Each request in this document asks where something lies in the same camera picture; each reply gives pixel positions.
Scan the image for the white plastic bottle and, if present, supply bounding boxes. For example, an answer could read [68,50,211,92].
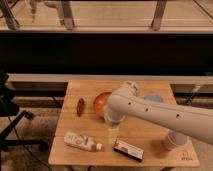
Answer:
[64,132,102,151]

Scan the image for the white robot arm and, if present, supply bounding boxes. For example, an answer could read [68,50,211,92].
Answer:
[104,81,213,145]

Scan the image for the black red white box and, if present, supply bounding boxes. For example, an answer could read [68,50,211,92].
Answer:
[113,139,144,162]

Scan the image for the wooden table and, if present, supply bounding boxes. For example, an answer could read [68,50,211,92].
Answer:
[49,80,199,168]

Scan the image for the orange bowl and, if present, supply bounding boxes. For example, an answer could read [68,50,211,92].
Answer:
[93,92,111,119]

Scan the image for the red brown small object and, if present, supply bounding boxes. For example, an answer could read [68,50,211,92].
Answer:
[76,98,85,117]

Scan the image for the blue sponge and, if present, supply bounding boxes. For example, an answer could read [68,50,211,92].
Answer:
[144,94,163,102]

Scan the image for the white paper cup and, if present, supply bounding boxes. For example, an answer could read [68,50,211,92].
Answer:
[163,130,188,151]

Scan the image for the black cable on floor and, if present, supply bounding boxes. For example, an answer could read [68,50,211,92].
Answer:
[6,114,54,171]

